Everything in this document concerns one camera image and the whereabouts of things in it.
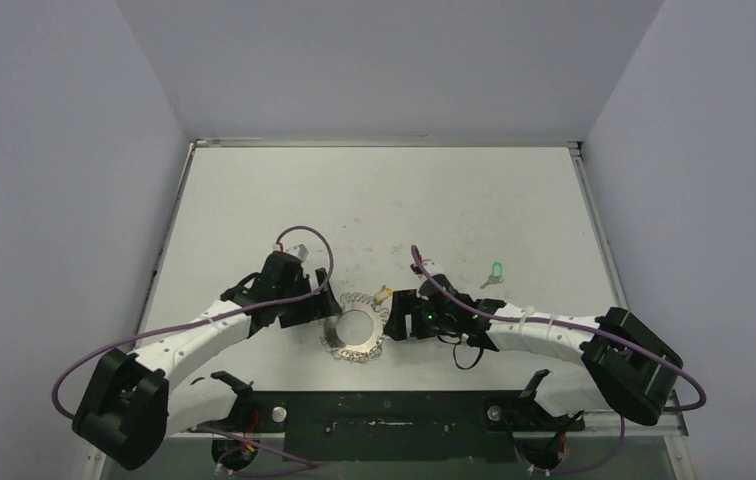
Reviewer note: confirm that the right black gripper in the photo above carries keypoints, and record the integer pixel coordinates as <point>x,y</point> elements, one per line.
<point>406,314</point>

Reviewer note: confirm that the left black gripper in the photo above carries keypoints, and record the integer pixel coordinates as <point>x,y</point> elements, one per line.
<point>317,307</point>

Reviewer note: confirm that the key with yellow tag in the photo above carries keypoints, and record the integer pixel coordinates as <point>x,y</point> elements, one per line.
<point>384,294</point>

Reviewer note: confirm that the metal disc with key rings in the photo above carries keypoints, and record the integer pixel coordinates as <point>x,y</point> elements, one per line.
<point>356,334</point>

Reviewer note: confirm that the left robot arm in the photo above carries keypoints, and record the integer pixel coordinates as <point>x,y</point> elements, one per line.
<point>134,401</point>

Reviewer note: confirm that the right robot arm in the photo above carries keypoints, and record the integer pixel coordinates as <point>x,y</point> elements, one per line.
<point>622,364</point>

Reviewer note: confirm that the key with green tag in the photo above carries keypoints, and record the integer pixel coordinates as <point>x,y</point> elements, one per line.
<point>495,276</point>

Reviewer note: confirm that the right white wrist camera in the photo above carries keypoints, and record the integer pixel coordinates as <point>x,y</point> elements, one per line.
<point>428,267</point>

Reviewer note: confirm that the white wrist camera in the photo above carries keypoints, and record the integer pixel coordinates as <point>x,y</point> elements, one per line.
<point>299,251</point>
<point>428,267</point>

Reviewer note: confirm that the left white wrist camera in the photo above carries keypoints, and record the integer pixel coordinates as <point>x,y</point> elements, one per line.
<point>299,251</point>

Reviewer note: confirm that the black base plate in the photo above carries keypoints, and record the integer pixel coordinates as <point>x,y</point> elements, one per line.
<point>398,425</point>

